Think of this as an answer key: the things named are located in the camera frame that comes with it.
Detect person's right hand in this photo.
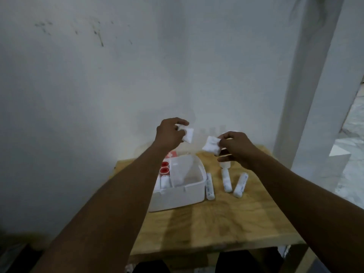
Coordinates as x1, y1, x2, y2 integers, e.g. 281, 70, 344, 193
217, 131, 259, 169

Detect person's left hand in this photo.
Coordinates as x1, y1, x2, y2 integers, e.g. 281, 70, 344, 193
153, 118, 190, 152

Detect white gauze pad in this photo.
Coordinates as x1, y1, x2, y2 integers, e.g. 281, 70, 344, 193
202, 135, 222, 156
176, 124, 195, 144

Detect white first aid box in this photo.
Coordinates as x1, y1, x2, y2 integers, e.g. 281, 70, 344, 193
147, 154, 207, 213

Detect person's right forearm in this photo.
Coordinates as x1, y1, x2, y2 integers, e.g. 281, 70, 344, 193
247, 152, 364, 273

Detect person's left forearm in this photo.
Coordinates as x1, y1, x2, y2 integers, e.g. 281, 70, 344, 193
30, 142, 171, 273

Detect person's black shorts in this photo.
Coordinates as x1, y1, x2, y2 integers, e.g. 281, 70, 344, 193
132, 248, 285, 273

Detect white block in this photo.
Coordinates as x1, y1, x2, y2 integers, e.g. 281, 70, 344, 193
329, 144, 352, 157

